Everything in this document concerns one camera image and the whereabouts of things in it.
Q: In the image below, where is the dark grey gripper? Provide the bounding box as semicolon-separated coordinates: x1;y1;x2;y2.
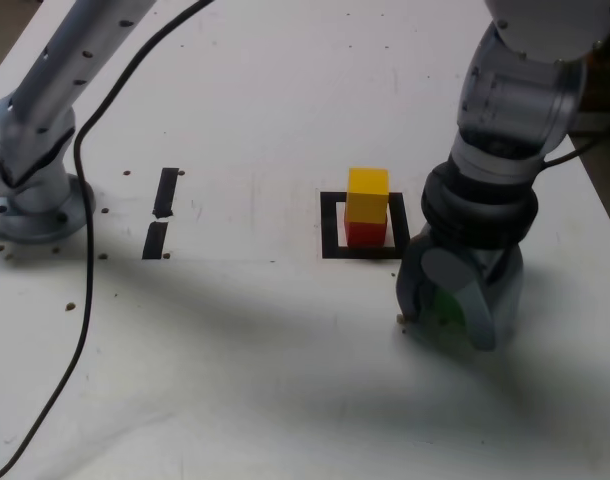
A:
395;227;526;353

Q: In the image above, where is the red cube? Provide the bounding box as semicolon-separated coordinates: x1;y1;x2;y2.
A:
344;212;389;249

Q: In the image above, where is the yellow cube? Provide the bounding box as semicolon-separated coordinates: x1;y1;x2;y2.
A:
345;168;390;225

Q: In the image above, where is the black cable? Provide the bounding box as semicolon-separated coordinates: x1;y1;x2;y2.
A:
0;0;606;480

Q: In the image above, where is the black tape strip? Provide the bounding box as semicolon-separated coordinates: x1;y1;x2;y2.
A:
141;167;180;261

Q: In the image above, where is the black tape square outline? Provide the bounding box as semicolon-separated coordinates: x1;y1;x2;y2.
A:
318;190;412;261

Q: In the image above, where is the green cube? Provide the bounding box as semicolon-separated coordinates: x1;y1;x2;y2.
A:
432;287;469;332

